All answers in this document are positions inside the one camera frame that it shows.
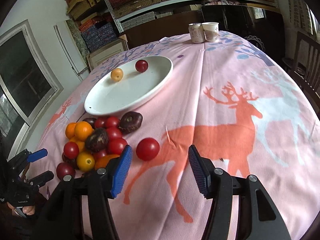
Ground white paper cup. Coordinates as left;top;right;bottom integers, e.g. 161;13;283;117
201;22;219;42

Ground dark red tomato on plate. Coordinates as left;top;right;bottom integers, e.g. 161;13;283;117
135;60;149;73

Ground white oval plate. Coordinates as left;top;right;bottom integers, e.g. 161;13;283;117
84;55;174;116

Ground orange tangerine left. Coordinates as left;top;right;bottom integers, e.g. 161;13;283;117
65;122;77;139

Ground dark wooden cabinet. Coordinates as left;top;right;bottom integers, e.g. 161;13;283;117
120;10;203;49

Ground dark water chestnut middle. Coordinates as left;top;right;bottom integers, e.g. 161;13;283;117
85;128;109;152

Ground dark red tomato bottom left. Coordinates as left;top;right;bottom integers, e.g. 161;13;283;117
56;162;75;180

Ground framed panel leaning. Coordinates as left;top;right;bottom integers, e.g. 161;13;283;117
87;34;128;71

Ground pink deer print tablecloth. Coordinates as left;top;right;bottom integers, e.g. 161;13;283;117
28;31;319;239

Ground dark water chestnut right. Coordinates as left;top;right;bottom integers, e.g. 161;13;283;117
119;111;143;134

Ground dark wooden chair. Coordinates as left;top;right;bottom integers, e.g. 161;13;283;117
282;31;319;109

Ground yellow orange tomato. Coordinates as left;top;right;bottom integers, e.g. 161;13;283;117
76;151;95;172

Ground pink beverage can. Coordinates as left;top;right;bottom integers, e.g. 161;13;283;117
188;23;205;44

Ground dark water chestnut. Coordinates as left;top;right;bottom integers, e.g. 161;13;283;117
119;111;143;134
85;128;109;152

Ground window with white frame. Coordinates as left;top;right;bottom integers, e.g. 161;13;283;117
1;20;63;158

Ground orange tangerine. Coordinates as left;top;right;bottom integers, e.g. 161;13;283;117
74;121;93;141
65;122;77;139

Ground person's left hand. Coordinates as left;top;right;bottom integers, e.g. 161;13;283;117
7;202;35;217

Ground orange tangerine top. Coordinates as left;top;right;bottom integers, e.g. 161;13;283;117
74;121;93;141

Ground yellow tomato on plate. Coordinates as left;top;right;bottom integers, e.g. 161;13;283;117
111;68;124;82

